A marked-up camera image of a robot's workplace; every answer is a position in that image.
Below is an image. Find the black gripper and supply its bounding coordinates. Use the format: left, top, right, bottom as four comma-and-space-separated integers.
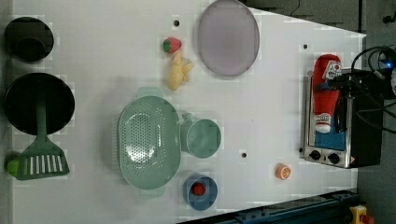
317, 68, 395, 100

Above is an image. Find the red plush ketchup bottle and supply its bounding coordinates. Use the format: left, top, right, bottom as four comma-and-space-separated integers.
312, 54, 342, 133

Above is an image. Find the green oval strainer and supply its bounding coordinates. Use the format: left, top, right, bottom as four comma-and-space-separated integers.
118, 87, 181, 198

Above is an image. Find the black toaster oven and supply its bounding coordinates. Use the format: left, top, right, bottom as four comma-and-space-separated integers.
300, 73, 384, 169

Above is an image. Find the orange slice toy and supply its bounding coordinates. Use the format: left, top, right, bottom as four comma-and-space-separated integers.
276, 164, 291, 180

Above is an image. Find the lilac round plate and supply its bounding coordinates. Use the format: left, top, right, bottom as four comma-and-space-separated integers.
197, 0, 260, 76

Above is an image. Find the yellow red emergency button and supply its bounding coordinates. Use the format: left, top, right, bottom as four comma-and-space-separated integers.
349, 205, 375, 224

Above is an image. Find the green measuring cup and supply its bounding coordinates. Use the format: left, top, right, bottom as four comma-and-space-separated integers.
180, 113, 222, 159

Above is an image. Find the yellow plush ginger root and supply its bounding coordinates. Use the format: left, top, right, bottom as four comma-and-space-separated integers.
167, 49, 194, 91

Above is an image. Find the red plush strawberry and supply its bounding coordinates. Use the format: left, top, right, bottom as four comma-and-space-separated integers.
163, 37, 182, 53

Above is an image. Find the small red tomato toy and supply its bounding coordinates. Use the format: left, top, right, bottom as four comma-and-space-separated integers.
191, 182, 205, 196

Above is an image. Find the blue bowl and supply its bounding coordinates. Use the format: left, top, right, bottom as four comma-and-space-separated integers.
182, 173, 218, 211

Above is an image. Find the green slotted spatula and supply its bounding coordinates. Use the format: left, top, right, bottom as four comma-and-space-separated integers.
16, 101, 70, 180

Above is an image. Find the small black pot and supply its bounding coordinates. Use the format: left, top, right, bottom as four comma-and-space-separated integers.
4, 17, 54, 63

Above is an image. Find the large black pan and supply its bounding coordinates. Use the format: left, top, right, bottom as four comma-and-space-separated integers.
4, 73, 76, 135

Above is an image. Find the lime green toy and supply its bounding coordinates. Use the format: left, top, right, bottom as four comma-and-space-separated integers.
7, 159, 19, 177

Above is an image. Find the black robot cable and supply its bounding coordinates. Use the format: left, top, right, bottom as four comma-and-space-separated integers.
350, 45, 396, 134

